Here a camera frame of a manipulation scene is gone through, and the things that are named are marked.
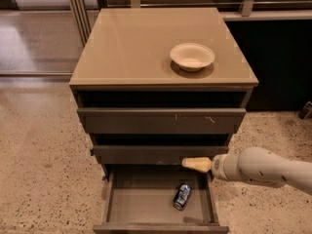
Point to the grey drawer cabinet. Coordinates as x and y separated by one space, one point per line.
126 64

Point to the white paper bowl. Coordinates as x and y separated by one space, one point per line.
192 56

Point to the blue pepsi can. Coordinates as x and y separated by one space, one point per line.
182 196

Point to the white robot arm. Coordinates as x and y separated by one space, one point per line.
255 165

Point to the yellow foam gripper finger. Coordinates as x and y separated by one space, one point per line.
199 164

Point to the grey top drawer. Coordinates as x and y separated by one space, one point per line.
156 121

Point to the grey open bottom drawer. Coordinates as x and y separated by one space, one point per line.
139 200

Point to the metal railing frame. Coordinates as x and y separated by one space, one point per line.
244 17

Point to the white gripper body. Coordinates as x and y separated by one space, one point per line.
218 169

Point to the grey middle drawer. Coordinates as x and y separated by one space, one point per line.
153 155

